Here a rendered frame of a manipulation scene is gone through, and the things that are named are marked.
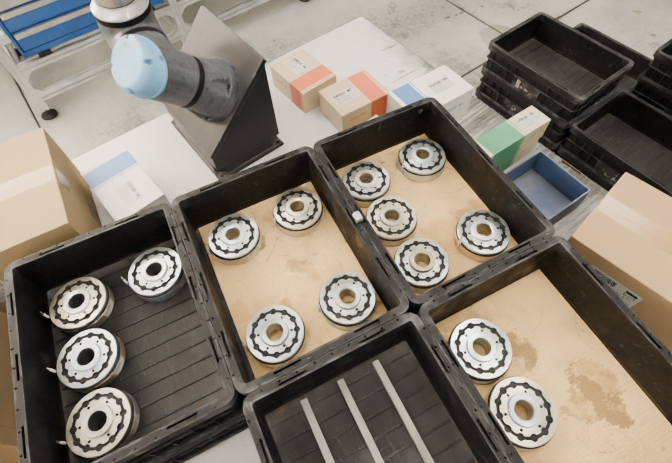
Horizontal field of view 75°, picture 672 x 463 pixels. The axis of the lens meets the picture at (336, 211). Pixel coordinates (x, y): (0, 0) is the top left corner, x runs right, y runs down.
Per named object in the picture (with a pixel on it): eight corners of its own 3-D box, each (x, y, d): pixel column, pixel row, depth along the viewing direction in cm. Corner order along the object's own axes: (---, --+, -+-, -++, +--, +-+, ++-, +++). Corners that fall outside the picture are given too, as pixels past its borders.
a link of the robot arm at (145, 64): (180, 118, 97) (121, 105, 86) (157, 80, 102) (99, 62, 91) (207, 76, 92) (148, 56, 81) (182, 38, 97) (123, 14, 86)
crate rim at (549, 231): (311, 150, 92) (310, 143, 90) (431, 102, 99) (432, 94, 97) (412, 313, 72) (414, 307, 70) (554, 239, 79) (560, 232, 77)
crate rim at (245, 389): (172, 206, 86) (168, 199, 84) (311, 151, 92) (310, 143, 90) (242, 401, 66) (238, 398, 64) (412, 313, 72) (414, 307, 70)
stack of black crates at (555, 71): (462, 129, 196) (487, 42, 159) (507, 99, 205) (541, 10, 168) (534, 185, 178) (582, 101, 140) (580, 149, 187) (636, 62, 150)
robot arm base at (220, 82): (189, 93, 111) (154, 83, 103) (221, 46, 105) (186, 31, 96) (214, 135, 105) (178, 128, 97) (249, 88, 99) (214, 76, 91)
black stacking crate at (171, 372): (44, 292, 87) (6, 267, 78) (187, 232, 94) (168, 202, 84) (73, 506, 67) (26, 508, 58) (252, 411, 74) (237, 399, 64)
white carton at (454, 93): (412, 142, 120) (415, 119, 112) (385, 116, 125) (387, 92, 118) (467, 112, 125) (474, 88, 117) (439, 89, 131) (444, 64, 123)
